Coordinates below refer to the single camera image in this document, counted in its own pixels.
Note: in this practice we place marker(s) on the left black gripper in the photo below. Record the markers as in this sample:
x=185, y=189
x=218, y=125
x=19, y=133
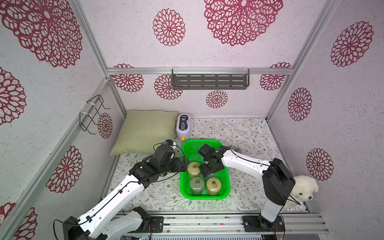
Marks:
x=178, y=168

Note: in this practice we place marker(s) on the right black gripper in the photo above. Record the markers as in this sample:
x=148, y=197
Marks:
x=208, y=166

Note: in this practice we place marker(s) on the beige canister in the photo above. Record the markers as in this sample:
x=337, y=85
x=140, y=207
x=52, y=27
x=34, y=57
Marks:
x=213, y=186
x=194, y=170

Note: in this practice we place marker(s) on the blue-grey canister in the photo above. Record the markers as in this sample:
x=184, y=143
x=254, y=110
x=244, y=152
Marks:
x=236, y=149

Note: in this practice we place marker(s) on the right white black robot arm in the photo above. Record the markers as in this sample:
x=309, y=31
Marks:
x=277, y=180

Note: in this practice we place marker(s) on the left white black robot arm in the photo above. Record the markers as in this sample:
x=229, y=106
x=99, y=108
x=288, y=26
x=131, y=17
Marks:
x=99, y=223

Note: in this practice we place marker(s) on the green plastic basket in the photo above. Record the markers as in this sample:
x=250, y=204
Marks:
x=191, y=148

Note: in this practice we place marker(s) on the grey-green canister front left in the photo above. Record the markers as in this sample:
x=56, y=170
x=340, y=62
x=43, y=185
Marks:
x=197, y=185

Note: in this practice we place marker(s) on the white digital clock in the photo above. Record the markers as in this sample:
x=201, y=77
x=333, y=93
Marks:
x=184, y=127

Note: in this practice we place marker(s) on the green pillow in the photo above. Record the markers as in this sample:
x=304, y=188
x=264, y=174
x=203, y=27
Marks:
x=141, y=130

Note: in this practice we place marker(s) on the white plush dog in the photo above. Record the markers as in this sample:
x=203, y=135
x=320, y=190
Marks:
x=303, y=191

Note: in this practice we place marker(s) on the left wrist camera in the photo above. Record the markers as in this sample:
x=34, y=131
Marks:
x=171, y=143

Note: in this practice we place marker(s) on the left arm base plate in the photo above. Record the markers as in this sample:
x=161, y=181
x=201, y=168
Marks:
x=153, y=225

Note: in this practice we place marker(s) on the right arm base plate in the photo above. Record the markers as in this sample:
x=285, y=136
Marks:
x=259, y=224

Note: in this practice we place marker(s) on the grey wall shelf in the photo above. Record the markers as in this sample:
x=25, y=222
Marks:
x=210, y=81

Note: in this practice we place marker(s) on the black wire wall rack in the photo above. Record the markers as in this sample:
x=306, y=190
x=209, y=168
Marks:
x=88, y=117

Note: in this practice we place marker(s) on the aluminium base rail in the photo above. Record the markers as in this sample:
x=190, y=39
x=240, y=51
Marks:
x=225, y=224

